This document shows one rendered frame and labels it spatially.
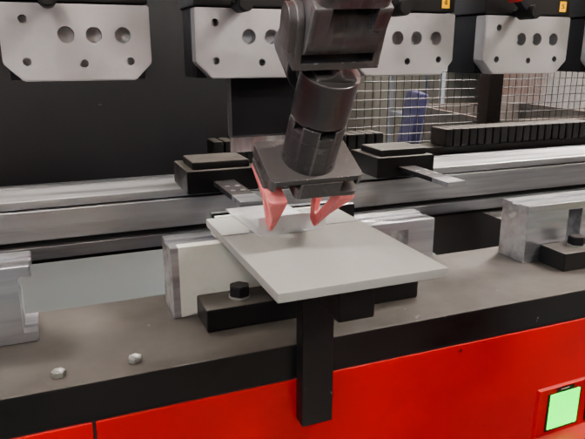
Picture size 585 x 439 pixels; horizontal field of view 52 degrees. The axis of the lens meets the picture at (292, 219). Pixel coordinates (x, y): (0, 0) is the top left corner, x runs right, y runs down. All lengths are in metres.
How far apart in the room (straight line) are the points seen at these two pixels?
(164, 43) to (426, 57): 0.60
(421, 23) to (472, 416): 0.54
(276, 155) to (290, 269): 0.12
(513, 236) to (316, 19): 0.64
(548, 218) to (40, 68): 0.77
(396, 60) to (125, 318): 0.48
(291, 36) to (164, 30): 0.76
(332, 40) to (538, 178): 0.93
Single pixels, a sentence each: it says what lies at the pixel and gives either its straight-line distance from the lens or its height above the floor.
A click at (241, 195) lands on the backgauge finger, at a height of 1.00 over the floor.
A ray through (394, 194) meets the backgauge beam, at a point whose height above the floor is 0.94.
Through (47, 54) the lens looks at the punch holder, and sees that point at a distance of 0.69.
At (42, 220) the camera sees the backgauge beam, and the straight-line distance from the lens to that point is 1.00.
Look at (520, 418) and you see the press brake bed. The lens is 0.98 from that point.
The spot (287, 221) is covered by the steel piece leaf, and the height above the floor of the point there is 1.01.
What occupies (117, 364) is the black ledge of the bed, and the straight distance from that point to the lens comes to 0.70.
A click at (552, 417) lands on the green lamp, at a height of 0.80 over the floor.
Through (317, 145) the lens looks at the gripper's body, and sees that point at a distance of 0.58.
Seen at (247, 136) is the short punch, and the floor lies 1.10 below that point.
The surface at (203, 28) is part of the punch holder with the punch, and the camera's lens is 0.71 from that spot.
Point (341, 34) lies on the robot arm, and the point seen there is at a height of 1.22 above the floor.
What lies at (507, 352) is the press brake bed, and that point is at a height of 0.80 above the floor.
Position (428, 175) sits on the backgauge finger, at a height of 1.00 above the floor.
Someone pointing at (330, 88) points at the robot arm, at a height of 1.17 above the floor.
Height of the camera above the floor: 1.20
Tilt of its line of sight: 16 degrees down
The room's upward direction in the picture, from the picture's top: straight up
